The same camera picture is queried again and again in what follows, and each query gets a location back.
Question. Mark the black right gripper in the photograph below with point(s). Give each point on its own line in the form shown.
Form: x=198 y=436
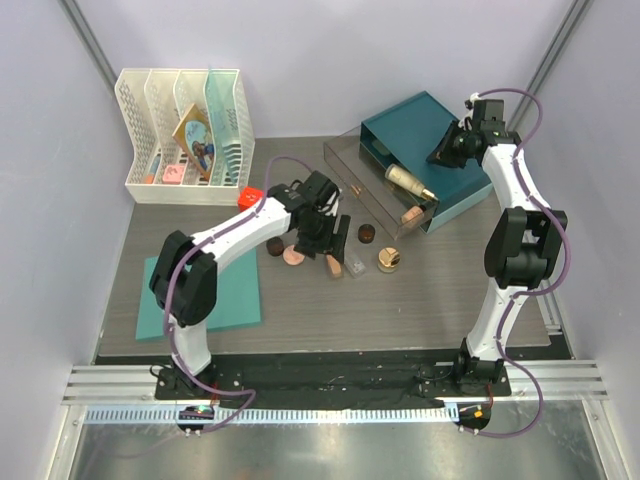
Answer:
x=440 y=155

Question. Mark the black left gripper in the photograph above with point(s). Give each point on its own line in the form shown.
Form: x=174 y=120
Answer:
x=312 y=248

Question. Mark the cream gold pump bottle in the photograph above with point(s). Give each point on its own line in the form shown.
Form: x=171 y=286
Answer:
x=404 y=179

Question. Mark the small beige concealer tube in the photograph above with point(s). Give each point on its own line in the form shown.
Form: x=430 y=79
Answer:
x=413 y=215

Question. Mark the clear smoked drawer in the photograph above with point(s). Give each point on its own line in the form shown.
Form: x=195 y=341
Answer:
x=431 y=208
x=364 y=178

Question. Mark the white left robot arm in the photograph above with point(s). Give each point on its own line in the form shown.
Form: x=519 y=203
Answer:
x=184 y=281

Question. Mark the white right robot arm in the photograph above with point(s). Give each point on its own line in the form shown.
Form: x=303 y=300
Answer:
x=521 y=253

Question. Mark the peach foundation bottle black cap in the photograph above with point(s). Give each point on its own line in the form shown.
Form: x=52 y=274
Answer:
x=334 y=267

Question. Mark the pink round compact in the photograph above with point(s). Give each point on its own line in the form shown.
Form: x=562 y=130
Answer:
x=292 y=257

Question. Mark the clear rectangular bottle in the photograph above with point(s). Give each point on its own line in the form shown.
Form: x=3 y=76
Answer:
x=354 y=263

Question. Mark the dark amber round jar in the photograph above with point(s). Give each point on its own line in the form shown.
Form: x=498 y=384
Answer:
x=366 y=233

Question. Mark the teal drawer cabinet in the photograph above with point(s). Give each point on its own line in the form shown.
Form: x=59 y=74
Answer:
x=406 y=134

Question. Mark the red cube block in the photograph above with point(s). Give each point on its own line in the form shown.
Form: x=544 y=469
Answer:
x=248 y=197

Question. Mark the pink square eraser box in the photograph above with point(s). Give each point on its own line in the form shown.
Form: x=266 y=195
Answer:
x=173 y=174

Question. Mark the illustrated picture book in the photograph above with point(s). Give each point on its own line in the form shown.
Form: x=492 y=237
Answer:
x=193 y=134

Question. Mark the white mesh file organizer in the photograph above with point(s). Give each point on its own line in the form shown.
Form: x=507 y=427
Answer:
x=152 y=101

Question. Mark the orange blue marker pen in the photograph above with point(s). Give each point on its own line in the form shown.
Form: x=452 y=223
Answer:
x=152 y=170

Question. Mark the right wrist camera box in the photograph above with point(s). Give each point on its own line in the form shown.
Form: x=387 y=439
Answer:
x=488 y=115

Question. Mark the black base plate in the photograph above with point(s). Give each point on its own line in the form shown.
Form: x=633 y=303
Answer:
x=323 y=376

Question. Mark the aluminium front rail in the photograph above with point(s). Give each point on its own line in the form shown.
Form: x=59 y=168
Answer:
x=130 y=394

